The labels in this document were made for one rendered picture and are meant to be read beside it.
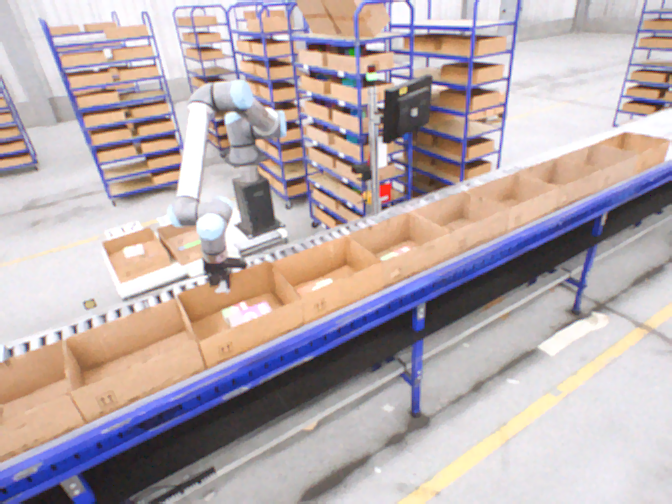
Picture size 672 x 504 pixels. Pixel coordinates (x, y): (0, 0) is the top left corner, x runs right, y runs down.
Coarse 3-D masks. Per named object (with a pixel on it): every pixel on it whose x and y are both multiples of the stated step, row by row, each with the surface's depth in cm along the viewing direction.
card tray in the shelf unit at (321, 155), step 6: (312, 150) 382; (318, 150) 394; (324, 150) 397; (312, 156) 386; (318, 156) 376; (324, 156) 367; (330, 156) 360; (336, 156) 360; (318, 162) 379; (324, 162) 371; (330, 162) 362
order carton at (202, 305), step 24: (264, 264) 181; (192, 288) 167; (216, 288) 174; (240, 288) 181; (264, 288) 188; (288, 288) 170; (192, 312) 173; (216, 312) 179; (288, 312) 162; (216, 336) 148; (240, 336) 154; (264, 336) 161; (216, 360) 153
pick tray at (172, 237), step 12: (156, 228) 264; (168, 228) 269; (180, 228) 274; (192, 228) 279; (168, 240) 269; (180, 240) 268; (192, 240) 267; (180, 252) 239; (192, 252) 244; (180, 264) 243
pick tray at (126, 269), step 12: (144, 228) 265; (108, 240) 256; (120, 240) 260; (132, 240) 264; (144, 240) 268; (156, 240) 260; (108, 252) 258; (120, 252) 260; (144, 252) 258; (156, 252) 257; (120, 264) 248; (132, 264) 231; (144, 264) 235; (156, 264) 239; (168, 264) 244; (120, 276) 230; (132, 276) 234
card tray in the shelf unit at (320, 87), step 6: (306, 78) 348; (336, 78) 365; (306, 84) 352; (312, 84) 342; (318, 84) 333; (324, 84) 328; (330, 84) 330; (312, 90) 346; (318, 90) 337; (324, 90) 330; (330, 90) 333
